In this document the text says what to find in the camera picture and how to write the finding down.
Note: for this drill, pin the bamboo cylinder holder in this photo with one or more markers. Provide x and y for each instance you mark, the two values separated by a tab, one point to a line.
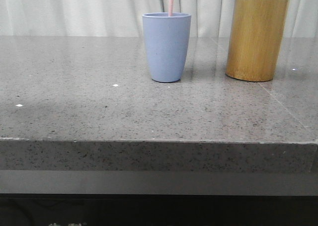
255	39

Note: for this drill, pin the blue plastic cup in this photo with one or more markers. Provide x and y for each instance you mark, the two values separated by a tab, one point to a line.
166	42

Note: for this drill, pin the white curtain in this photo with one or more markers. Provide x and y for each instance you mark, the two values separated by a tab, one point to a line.
123	18

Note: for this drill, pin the pink chopstick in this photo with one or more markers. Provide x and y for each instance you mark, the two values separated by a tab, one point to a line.
170	7

